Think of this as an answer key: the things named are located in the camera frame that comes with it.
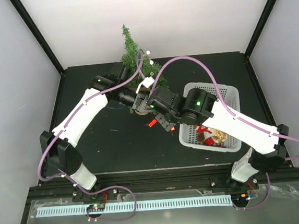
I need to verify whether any red ribbon bow ornament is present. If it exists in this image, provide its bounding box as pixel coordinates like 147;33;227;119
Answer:
148;119;157;127

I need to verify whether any white plastic basket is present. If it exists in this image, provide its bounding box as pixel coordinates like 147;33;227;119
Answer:
179;84;242;152

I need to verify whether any small green christmas tree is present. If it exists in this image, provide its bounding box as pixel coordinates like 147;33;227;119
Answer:
117;21;171;115

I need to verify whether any string of white lights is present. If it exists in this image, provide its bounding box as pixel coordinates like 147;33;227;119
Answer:
136;49;156;78

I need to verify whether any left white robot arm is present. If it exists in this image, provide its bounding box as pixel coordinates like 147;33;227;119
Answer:
37;61;153;201

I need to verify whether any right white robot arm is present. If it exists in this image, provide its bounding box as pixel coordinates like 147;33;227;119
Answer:
147;87;288;190

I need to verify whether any pile of christmas ornaments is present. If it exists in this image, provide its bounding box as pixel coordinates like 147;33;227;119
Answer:
193;125;228;147

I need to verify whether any right circuit board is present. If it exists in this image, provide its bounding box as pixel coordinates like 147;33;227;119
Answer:
231;193;252;202

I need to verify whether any circuit board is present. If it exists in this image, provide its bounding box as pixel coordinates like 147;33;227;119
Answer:
86;203;105;213
231;193;252;202

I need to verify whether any left circuit board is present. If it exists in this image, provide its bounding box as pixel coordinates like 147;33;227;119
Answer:
86;203;105;213

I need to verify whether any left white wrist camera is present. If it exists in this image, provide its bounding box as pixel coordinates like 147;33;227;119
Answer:
136;76;154;93

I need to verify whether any black aluminium rail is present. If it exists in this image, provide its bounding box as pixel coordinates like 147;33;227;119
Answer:
31;156;299;207

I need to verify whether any left black frame post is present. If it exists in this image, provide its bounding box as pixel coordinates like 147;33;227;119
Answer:
9;0;65;74

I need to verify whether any black frame post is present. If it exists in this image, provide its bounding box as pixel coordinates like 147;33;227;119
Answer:
9;0;65;74
244;0;277;59

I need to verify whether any white slotted cable duct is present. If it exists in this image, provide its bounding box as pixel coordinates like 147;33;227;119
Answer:
35;195;232;218

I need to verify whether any right black frame post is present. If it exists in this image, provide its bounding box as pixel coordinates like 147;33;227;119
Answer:
244;0;277;59

